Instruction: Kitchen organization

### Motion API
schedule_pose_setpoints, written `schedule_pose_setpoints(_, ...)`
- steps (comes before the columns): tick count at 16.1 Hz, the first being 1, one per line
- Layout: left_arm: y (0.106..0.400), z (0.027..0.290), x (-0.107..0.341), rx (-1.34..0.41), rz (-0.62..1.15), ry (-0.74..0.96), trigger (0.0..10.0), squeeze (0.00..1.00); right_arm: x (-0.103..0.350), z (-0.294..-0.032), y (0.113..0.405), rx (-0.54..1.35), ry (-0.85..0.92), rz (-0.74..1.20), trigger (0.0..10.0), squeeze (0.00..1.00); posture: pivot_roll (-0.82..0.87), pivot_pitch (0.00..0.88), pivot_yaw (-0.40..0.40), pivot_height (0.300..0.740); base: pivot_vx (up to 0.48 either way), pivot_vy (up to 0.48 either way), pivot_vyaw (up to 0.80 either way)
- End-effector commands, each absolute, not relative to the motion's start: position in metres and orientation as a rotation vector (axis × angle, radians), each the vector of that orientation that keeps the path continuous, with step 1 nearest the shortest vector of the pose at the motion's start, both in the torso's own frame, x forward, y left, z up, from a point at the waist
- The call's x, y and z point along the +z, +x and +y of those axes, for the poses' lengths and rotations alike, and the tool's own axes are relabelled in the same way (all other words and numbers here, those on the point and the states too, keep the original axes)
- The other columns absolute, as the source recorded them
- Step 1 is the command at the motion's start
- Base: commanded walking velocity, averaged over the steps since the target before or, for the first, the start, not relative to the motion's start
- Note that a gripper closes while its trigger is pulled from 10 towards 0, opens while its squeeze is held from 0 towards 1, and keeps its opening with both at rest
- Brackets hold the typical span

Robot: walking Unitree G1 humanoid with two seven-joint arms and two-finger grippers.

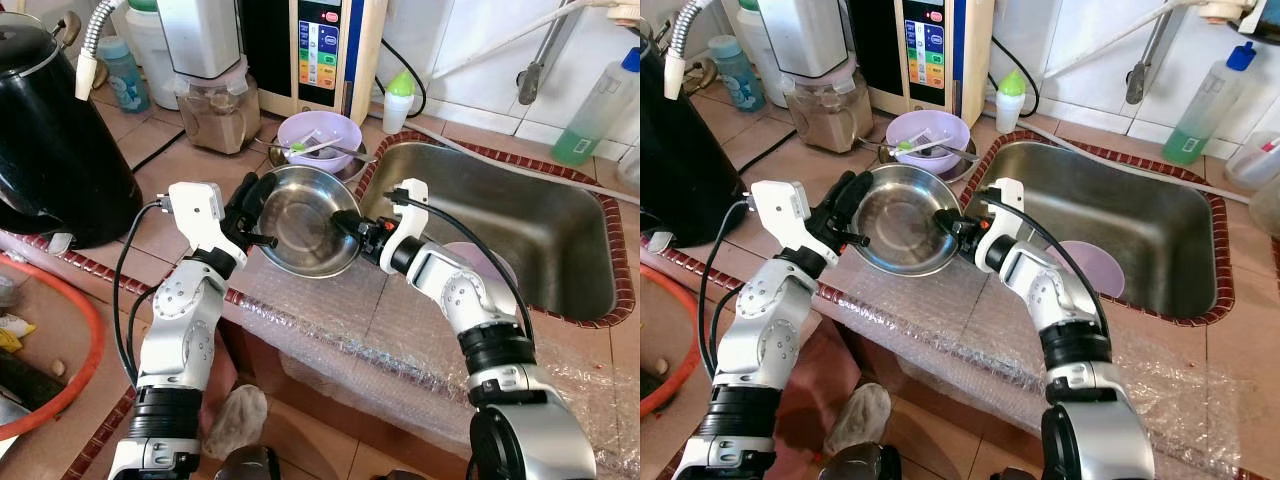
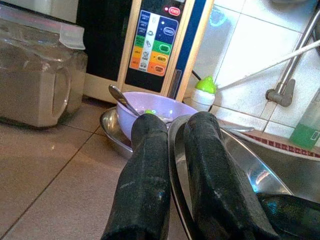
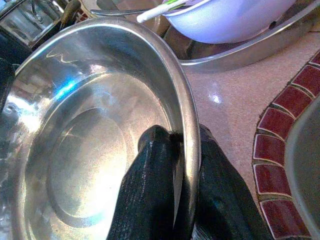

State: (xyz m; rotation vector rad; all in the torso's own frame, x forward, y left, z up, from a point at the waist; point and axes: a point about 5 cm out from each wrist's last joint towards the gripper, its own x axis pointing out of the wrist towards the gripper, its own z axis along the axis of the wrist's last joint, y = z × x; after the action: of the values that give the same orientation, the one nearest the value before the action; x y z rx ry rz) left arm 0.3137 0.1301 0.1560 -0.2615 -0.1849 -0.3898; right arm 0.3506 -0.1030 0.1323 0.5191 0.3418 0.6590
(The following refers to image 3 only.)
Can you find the metal spoon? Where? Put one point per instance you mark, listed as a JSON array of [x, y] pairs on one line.
[[112, 11]]

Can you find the stainless steel sink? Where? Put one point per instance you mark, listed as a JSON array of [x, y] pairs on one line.
[[307, 175]]

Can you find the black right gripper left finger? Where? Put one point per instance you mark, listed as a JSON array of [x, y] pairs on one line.
[[147, 195]]

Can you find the glass jar with brown powder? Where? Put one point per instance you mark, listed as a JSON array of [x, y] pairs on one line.
[[20, 22]]

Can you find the purple plastic bowl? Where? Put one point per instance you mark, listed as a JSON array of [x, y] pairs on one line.
[[225, 25]]

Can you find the white green chopstick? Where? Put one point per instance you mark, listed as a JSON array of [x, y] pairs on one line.
[[155, 12]]

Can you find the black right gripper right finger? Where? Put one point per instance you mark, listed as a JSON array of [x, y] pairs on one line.
[[220, 200]]

